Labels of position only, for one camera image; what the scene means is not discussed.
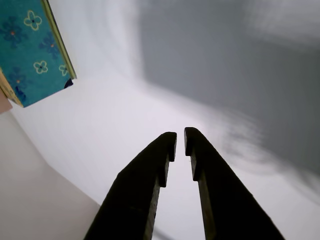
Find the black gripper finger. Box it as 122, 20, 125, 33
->
83, 131, 178, 240
184, 126, 286, 240

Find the yellow blue floral box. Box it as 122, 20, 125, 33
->
0, 0, 78, 108

